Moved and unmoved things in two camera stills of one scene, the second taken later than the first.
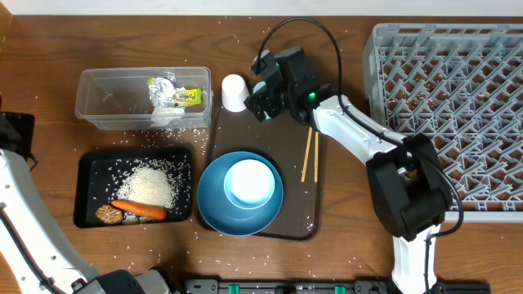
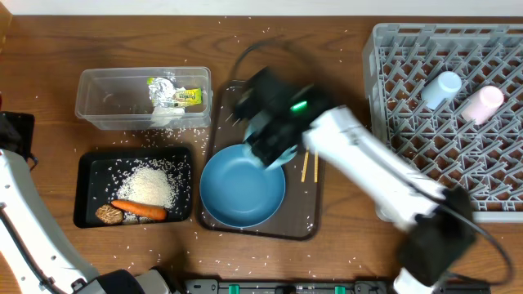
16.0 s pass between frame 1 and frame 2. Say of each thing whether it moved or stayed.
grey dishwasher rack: stayed
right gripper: moved
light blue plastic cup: moved
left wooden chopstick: stayed
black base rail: stayed
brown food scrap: stayed
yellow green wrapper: stayed
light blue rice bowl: moved
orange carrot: stayed
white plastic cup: moved
